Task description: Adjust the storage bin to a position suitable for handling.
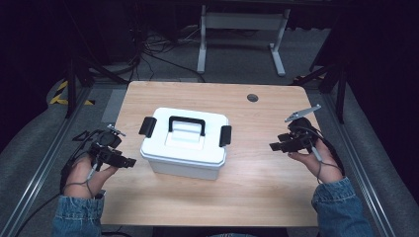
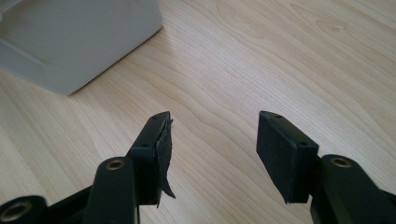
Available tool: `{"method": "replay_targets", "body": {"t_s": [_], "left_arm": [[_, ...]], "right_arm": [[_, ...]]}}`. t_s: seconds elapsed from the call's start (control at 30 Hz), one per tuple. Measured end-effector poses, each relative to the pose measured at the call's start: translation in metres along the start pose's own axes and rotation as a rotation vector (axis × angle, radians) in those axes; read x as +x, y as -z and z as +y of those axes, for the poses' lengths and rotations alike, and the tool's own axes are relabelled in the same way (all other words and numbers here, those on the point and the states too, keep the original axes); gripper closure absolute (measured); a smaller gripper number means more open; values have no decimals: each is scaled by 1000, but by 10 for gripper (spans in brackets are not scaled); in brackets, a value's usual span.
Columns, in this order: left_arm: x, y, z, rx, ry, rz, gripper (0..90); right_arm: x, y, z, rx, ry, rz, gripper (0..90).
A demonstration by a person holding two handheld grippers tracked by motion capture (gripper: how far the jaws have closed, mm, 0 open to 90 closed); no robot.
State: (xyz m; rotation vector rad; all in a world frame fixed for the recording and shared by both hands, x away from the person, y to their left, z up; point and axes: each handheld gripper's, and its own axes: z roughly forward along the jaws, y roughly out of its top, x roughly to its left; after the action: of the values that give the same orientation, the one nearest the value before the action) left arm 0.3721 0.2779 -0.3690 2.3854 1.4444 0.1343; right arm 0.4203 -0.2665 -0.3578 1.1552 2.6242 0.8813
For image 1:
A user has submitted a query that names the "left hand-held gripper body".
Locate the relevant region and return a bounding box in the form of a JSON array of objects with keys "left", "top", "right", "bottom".
[{"left": 72, "top": 123, "right": 127, "bottom": 164}]

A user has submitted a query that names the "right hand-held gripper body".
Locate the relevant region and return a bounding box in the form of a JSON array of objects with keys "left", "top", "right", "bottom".
[{"left": 284, "top": 104, "right": 322, "bottom": 154}]

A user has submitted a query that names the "white plastic storage box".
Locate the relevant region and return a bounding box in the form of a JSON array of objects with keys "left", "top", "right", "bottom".
[{"left": 138, "top": 107, "right": 232, "bottom": 181}]

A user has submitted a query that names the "person's right hand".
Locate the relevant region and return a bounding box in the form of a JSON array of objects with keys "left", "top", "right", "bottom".
[{"left": 288, "top": 139, "right": 345, "bottom": 185}]

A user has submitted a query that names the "person's left hand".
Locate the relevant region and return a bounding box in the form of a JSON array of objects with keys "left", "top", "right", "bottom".
[{"left": 61, "top": 154, "right": 119, "bottom": 199}]

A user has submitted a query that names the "black metal stand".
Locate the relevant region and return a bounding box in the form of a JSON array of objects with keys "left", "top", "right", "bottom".
[
  {"left": 63, "top": 55, "right": 130, "bottom": 119},
  {"left": 292, "top": 62, "right": 348, "bottom": 124}
]

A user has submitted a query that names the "yellow black hazard tape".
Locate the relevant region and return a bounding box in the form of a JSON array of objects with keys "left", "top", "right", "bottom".
[{"left": 48, "top": 80, "right": 97, "bottom": 107}]

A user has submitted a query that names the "grey right gripper cable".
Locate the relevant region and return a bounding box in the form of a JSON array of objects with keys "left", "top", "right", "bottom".
[{"left": 310, "top": 144, "right": 344, "bottom": 184}]

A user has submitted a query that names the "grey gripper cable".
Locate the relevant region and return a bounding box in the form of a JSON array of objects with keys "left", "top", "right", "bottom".
[
  {"left": 62, "top": 160, "right": 100, "bottom": 198},
  {"left": 310, "top": 144, "right": 344, "bottom": 184}
]

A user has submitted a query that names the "grey left gripper cable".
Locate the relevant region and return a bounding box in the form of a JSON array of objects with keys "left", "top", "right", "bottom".
[{"left": 62, "top": 160, "right": 100, "bottom": 198}]

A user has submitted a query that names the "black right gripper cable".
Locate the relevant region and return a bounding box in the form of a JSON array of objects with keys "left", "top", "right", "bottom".
[{"left": 307, "top": 125, "right": 346, "bottom": 176}]

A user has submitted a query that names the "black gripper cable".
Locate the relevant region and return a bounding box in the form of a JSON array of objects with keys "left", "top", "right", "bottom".
[
  {"left": 307, "top": 125, "right": 346, "bottom": 176},
  {"left": 13, "top": 193, "right": 62, "bottom": 237}
]

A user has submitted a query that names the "aluminium floor rail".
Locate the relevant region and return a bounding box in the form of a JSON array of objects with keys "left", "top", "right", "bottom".
[
  {"left": 0, "top": 86, "right": 94, "bottom": 237},
  {"left": 320, "top": 92, "right": 398, "bottom": 237}
]

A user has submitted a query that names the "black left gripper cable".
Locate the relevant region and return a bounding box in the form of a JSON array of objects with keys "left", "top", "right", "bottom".
[{"left": 13, "top": 193, "right": 62, "bottom": 237}]

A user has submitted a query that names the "bundle of black floor cables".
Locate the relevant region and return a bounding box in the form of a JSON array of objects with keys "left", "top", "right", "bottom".
[{"left": 129, "top": 19, "right": 207, "bottom": 84}]

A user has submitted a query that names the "white metal desk frame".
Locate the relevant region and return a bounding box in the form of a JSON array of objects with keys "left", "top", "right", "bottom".
[{"left": 196, "top": 4, "right": 292, "bottom": 78}]

